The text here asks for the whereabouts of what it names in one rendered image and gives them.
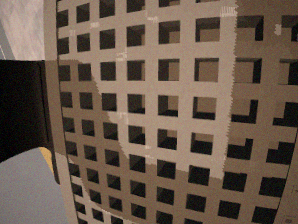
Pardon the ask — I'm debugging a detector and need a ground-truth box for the beige plate with grid of square wells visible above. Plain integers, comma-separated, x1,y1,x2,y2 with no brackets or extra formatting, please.
43,0,298,224

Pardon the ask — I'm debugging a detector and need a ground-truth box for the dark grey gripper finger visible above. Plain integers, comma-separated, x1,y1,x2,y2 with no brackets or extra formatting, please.
0,60,60,185

